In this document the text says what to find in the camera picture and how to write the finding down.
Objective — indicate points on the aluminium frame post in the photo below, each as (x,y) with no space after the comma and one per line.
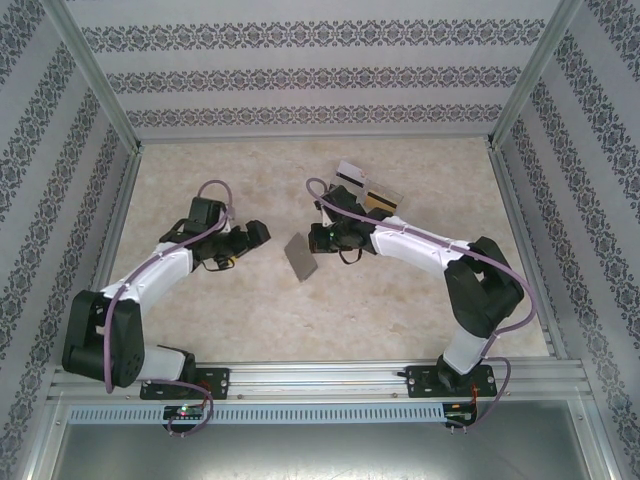
(96,75)
(532,75)

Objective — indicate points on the grey metal sheet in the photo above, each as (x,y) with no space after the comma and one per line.
(320,450)

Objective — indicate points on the aluminium side rail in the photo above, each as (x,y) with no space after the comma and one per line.
(520,225)
(112,240)

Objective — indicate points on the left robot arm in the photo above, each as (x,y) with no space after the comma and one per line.
(165,268)

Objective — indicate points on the circuit board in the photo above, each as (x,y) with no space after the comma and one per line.
(457,416)
(182,412)

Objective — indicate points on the right circuit board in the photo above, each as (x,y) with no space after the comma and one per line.
(457,416)

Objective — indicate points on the gold card with black stripe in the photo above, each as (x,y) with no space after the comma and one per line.
(372,199)

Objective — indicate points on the left circuit board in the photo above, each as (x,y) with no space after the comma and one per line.
(182,412)

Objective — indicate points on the white card with black stripe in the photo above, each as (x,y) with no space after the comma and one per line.
(350,169)

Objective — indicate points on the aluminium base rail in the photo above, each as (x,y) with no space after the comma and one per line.
(315,380)

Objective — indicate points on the clear acrylic card stand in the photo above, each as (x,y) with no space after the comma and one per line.
(384,187)

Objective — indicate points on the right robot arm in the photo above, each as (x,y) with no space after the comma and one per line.
(415,247)

